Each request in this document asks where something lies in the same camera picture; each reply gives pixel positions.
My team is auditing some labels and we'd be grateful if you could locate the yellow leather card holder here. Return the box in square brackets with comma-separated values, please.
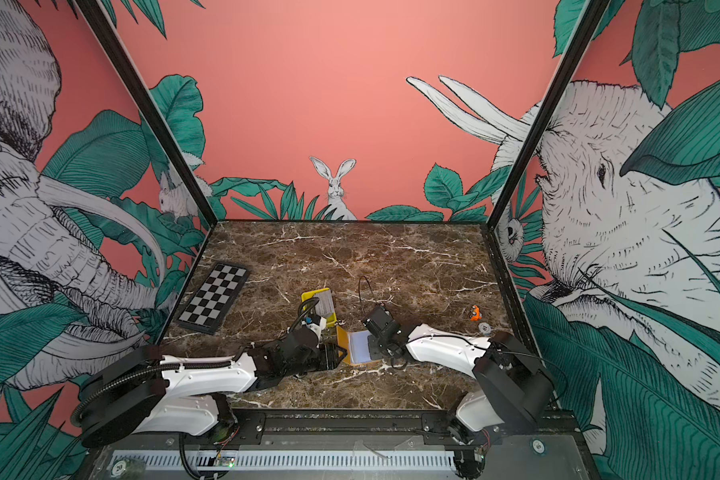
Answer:
[335, 325, 376, 366]

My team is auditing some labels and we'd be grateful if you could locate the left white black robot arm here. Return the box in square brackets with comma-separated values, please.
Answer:
[70, 327, 347, 448]

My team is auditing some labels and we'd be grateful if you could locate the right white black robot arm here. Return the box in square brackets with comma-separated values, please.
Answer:
[363, 305, 554, 443]

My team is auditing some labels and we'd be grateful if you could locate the stack of grey cards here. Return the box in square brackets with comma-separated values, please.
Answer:
[314, 288, 337, 324]

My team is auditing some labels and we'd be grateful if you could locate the orange small clip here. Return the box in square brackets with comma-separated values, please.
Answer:
[470, 305, 482, 321]

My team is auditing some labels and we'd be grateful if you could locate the black white checkerboard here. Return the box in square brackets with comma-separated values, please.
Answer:
[176, 261, 250, 335]

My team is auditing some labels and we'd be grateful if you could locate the black front rail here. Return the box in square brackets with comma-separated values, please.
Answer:
[215, 409, 577, 446]

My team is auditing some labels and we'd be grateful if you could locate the white slotted cable duct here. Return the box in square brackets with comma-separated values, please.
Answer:
[108, 450, 455, 477]

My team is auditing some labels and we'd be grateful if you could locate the right black frame post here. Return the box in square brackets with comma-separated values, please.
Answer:
[487, 0, 609, 230]

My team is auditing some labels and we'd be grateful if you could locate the black frame post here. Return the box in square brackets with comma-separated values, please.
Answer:
[487, 0, 609, 230]
[75, 0, 218, 229]

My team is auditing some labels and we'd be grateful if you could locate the left black frame post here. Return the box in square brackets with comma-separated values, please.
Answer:
[75, 0, 218, 229]

